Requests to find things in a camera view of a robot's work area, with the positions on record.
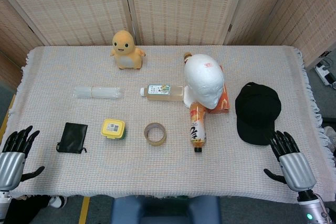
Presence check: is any white woven tablecloth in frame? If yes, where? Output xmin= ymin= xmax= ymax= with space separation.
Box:
xmin=5 ymin=45 xmax=336 ymax=205

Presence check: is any black baseball cap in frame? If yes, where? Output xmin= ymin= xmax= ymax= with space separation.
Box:
xmin=234 ymin=82 xmax=282 ymax=146

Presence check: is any orange drink bottle black cap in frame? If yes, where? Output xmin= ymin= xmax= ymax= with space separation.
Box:
xmin=189 ymin=100 xmax=208 ymax=153

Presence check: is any white power strip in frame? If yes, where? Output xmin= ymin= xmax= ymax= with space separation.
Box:
xmin=314 ymin=62 xmax=336 ymax=86

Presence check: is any woven folding screen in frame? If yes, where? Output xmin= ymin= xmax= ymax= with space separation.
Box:
xmin=0 ymin=0 xmax=336 ymax=71

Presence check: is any yellow lidded green container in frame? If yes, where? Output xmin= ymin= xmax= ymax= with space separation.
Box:
xmin=101 ymin=118 xmax=128 ymax=140

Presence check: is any blue chair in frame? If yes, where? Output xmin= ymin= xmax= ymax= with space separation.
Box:
xmin=110 ymin=195 xmax=223 ymax=224

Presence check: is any orange snack box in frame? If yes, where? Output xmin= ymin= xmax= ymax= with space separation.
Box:
xmin=208 ymin=64 xmax=232 ymax=115

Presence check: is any white foam mannequin head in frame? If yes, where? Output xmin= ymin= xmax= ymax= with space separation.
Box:
xmin=183 ymin=53 xmax=226 ymax=110

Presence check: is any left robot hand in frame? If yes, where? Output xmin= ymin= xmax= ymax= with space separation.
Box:
xmin=0 ymin=125 xmax=45 ymax=191

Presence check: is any yellow plush toy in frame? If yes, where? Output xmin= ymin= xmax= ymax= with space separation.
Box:
xmin=109 ymin=30 xmax=146 ymax=70

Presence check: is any black drawstring pouch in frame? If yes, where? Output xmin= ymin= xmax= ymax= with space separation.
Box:
xmin=56 ymin=122 xmax=89 ymax=154

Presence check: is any pale tea bottle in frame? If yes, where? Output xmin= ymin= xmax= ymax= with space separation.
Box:
xmin=139 ymin=84 xmax=186 ymax=103

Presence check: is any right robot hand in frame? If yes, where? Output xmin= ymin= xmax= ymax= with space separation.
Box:
xmin=263 ymin=130 xmax=317 ymax=192

